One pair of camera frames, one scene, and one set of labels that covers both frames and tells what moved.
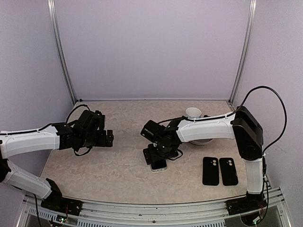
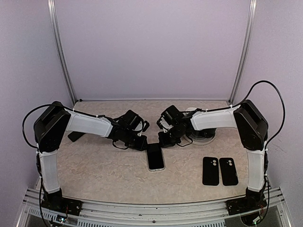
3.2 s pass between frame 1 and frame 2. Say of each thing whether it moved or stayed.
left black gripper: moved
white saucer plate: stayed
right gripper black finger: moved
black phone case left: stayed
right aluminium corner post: stayed
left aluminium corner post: stayed
